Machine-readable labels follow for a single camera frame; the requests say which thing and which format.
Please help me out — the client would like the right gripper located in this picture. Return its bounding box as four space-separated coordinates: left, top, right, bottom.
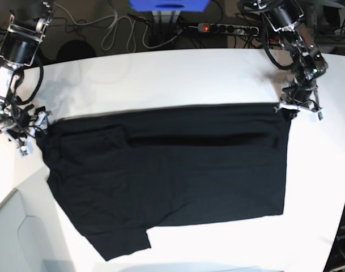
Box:
0 104 51 142

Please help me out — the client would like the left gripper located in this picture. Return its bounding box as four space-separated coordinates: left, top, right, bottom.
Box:
280 80 321 122

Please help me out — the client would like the black T-shirt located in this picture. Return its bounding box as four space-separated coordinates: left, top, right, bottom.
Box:
37 104 291 261

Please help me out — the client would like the grey power strip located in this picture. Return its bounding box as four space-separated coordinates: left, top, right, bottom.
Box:
197 23 259 37

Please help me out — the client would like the grey plastic panel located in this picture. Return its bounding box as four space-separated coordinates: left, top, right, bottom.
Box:
0 190 75 271

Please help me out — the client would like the blue box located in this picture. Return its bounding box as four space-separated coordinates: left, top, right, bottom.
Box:
129 0 210 12

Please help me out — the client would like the white coiled cable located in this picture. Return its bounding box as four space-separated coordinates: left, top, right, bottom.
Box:
52 0 178 52

